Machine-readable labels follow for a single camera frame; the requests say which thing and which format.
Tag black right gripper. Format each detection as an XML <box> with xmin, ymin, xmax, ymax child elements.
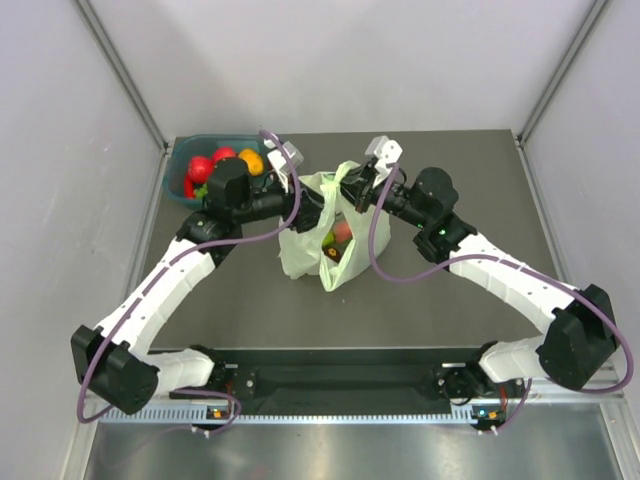
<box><xmin>326</xmin><ymin>161</ymin><xmax>431</xmax><ymax>230</ymax></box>

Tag pink fake peach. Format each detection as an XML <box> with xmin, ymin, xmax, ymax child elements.
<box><xmin>333</xmin><ymin>221</ymin><xmax>352</xmax><ymax>244</ymax></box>

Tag light green plastic bag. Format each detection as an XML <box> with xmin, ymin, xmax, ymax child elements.
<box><xmin>278</xmin><ymin>161</ymin><xmax>373</xmax><ymax>292</ymax></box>

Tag dark purple fake mangosteen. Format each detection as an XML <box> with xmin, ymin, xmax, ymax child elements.
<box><xmin>322</xmin><ymin>245</ymin><xmax>342</xmax><ymax>263</ymax></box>

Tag green fake apple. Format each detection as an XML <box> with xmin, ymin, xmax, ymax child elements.
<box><xmin>322</xmin><ymin>231</ymin><xmax>335</xmax><ymax>247</ymax></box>

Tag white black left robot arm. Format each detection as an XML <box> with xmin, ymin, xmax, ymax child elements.
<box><xmin>71</xmin><ymin>158</ymin><xmax>324</xmax><ymax>414</ymax></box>

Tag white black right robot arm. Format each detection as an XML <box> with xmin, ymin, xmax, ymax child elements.
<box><xmin>340</xmin><ymin>162</ymin><xmax>619</xmax><ymax>396</ymax></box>

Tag orange fake fruit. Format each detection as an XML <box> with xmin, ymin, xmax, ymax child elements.
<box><xmin>238</xmin><ymin>148</ymin><xmax>265</xmax><ymax>177</ymax></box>

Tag red fake apple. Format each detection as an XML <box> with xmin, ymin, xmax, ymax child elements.
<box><xmin>212</xmin><ymin>146</ymin><xmax>237</xmax><ymax>163</ymax></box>

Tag green fake grapes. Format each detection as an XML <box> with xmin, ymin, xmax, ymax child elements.
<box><xmin>194</xmin><ymin>184</ymin><xmax>208</xmax><ymax>198</ymax></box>

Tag red fake chili pepper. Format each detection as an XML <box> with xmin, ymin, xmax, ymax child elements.
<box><xmin>184</xmin><ymin>175</ymin><xmax>195</xmax><ymax>199</ymax></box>

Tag teal plastic basket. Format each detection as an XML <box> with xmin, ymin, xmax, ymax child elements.
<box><xmin>163</xmin><ymin>134</ymin><xmax>270</xmax><ymax>209</ymax></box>

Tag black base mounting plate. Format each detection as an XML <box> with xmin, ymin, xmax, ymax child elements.
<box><xmin>203</xmin><ymin>361</ymin><xmax>519</xmax><ymax>405</ymax></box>

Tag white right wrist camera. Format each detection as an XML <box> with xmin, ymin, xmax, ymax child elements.
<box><xmin>365</xmin><ymin>135</ymin><xmax>403</xmax><ymax>187</ymax></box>

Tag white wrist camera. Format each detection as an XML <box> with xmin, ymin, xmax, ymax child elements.
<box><xmin>365</xmin><ymin>135</ymin><xmax>403</xmax><ymax>187</ymax></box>
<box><xmin>267</xmin><ymin>139</ymin><xmax>305</xmax><ymax>194</ymax></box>

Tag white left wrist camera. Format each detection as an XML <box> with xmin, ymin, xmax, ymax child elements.
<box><xmin>267</xmin><ymin>139</ymin><xmax>305</xmax><ymax>194</ymax></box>

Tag grey slotted cable duct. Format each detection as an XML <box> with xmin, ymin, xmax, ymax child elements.
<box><xmin>100</xmin><ymin>401</ymin><xmax>499</xmax><ymax>426</ymax></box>

